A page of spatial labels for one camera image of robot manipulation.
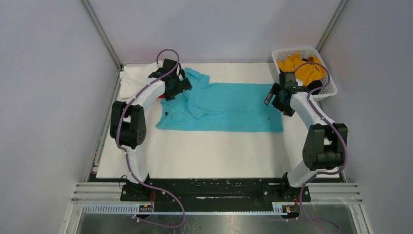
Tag white plastic basket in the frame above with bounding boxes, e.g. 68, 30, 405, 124
271, 47, 338, 101

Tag left table edge rail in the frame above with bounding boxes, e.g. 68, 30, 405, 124
83, 67, 124, 182

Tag yellow t-shirt in basket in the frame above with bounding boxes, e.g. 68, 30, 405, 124
277, 53, 327, 86

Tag white folded t-shirt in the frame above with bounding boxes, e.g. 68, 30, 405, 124
118, 62, 162, 101

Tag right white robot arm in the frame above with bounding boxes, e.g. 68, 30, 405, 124
264, 72, 348, 201

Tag white slotted cable duct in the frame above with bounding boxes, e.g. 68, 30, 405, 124
83, 202, 299, 215

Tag right table edge rail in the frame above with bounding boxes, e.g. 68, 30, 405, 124
322, 101, 358, 182

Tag turquoise t-shirt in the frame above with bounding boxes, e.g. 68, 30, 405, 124
156, 68, 283, 133

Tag left corner aluminium post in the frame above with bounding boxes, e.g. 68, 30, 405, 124
80, 0, 123, 70

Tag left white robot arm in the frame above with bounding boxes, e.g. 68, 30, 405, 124
110, 58, 192, 200

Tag corner aluminium post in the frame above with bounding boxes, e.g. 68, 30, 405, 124
80, 0, 123, 70
316, 0, 348, 52

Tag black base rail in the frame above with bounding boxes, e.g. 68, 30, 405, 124
89, 174, 343, 213

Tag table edge rail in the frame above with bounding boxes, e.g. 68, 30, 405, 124
322, 101, 358, 182
83, 67, 124, 182

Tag right corner aluminium post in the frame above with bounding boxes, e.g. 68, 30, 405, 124
316, 0, 348, 52

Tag black t-shirt in basket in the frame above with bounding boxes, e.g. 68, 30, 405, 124
306, 80, 323, 95

